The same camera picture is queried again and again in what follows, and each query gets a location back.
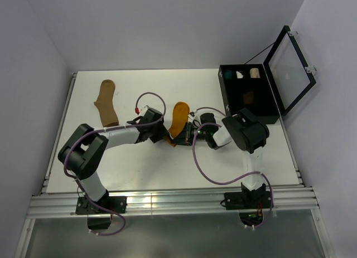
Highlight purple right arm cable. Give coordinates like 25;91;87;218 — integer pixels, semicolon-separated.
191;106;276;231

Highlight teal rolled sock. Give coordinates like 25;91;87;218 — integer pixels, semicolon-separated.
224;70;233;79

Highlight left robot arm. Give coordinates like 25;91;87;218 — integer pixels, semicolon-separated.
57;107;168;213

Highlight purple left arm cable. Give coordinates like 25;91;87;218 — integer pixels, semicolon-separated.
64;92;167;181

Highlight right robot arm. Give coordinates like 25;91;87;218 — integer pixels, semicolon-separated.
171;108;272;208

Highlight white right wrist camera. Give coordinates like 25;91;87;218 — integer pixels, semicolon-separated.
187;110;201;127

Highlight white rolled sock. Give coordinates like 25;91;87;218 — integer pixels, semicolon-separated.
236;71;243;79

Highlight glass box lid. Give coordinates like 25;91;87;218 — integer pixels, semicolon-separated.
263;25;317;116

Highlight dark brown striped-cuff sock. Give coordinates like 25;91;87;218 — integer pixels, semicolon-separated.
243;91;254;105

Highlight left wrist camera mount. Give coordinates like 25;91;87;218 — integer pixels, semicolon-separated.
135;105;150;116

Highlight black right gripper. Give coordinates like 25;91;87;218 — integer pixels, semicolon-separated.
172;122;209;146

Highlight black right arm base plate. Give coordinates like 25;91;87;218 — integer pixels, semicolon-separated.
220;191;272;210

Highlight aluminium front frame rails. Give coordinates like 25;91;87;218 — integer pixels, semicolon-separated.
26;186;320;219

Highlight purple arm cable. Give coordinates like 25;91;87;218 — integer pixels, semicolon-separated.
64;92;167;181
191;106;276;231

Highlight black storage box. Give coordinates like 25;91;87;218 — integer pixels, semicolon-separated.
218;64;279;125

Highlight aluminium table edge rail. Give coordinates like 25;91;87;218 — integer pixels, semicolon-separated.
39;72;78;195

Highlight tan ribbed sock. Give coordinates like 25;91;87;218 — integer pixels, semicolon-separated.
94;79;119;128

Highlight mustard yellow striped-cuff sock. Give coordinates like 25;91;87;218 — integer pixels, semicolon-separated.
165;101;190;147

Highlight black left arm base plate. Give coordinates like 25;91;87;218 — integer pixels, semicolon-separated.
75;196;127;215

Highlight beige rolled sock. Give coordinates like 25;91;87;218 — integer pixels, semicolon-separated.
250;68;260;79

